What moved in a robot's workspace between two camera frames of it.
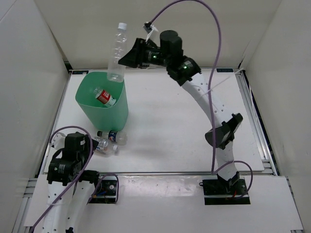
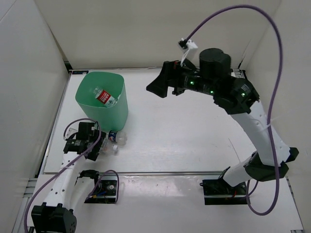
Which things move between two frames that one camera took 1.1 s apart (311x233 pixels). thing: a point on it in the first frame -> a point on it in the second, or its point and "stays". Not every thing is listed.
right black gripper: x=136 y=58 -> x=170 y=76
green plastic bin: x=100 y=117 stays
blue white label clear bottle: x=105 y=146 stays
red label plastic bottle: x=104 y=97 stays
